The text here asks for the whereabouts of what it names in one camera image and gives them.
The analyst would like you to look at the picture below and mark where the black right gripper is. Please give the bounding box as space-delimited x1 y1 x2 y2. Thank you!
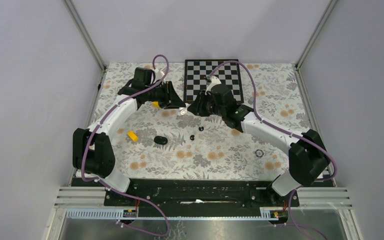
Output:
187 90 225 118

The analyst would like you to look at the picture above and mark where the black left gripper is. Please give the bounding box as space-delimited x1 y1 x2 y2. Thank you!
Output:
145 81 187 110

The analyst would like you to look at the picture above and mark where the white earbud charging case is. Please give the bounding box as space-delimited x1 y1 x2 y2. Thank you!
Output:
178 106 188 116

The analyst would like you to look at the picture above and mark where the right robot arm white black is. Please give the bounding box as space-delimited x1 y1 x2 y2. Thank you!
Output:
187 84 331 206

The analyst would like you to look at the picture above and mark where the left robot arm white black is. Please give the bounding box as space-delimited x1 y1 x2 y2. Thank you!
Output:
72 67 186 206

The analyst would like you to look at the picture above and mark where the black oval earbud case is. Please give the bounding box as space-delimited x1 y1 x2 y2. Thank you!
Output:
153 135 168 145

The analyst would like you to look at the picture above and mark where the black white checkerboard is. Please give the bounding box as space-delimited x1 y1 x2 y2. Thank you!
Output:
182 58 245 105

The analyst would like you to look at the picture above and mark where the floral patterned table mat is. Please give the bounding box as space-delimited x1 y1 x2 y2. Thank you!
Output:
111 63 311 181

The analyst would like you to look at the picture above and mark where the small grey cube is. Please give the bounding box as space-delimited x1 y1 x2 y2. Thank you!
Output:
248 97 255 105

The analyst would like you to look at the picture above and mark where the yellow block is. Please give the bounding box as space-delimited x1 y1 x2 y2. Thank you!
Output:
127 131 139 142

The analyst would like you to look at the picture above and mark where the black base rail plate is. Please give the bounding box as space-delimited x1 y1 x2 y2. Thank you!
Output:
104 178 301 218

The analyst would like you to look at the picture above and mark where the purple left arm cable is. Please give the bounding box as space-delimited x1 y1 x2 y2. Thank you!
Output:
80 54 172 238

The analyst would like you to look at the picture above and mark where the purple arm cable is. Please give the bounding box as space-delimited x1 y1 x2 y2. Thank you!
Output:
208 60 339 240
80 54 172 238

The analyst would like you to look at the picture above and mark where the slotted grey cable duct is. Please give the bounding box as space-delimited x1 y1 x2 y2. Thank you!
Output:
66 208 288 222

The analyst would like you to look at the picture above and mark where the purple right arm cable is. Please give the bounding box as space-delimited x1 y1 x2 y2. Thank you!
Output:
208 60 339 240

